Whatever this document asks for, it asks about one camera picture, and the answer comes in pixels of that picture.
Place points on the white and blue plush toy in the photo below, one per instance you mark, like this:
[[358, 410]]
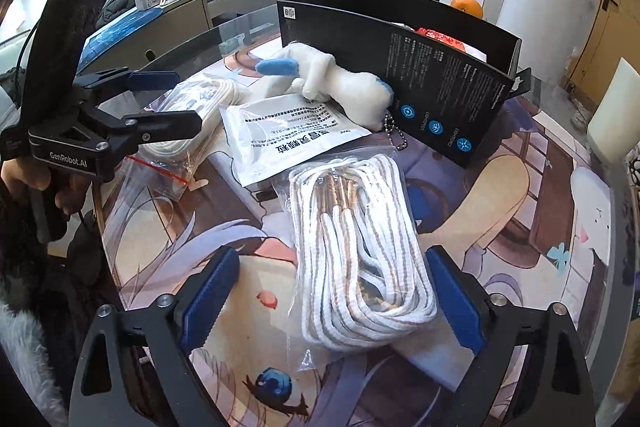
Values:
[[340, 82]]

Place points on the bag of striped round laces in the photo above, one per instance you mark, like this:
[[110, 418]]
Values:
[[360, 247]]

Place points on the red snack packet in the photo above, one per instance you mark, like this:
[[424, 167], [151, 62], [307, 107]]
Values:
[[440, 38]]

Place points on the blue padded sheet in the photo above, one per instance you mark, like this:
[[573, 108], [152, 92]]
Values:
[[122, 29]]

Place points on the zip bag of laces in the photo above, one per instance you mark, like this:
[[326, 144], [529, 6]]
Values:
[[200, 102]]

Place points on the black cardboard box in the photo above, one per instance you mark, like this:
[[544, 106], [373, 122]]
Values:
[[440, 77]]

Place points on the white foam wrap sheet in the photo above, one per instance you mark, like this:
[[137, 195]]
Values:
[[475, 53]]

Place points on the person's left hand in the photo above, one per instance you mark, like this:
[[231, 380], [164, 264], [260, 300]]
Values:
[[20, 179]]

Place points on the white tumbler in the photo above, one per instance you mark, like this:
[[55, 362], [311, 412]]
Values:
[[615, 112]]

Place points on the orange fruit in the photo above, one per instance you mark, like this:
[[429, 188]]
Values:
[[467, 7]]

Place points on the grey cabinet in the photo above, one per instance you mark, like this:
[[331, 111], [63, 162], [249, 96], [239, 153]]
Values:
[[170, 32]]

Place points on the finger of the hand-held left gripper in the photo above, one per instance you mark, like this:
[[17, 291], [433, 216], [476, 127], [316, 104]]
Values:
[[165, 124], [150, 79]]

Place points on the printed table mat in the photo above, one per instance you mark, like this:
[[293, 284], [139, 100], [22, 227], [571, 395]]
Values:
[[500, 217]]

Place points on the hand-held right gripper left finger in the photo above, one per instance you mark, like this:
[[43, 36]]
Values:
[[210, 302]]

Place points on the wooden door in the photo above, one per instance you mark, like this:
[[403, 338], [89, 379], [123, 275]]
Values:
[[612, 32]]

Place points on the white printed sachet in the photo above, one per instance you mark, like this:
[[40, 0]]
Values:
[[290, 142]]

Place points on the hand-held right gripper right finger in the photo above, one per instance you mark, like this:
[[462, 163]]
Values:
[[455, 302]]

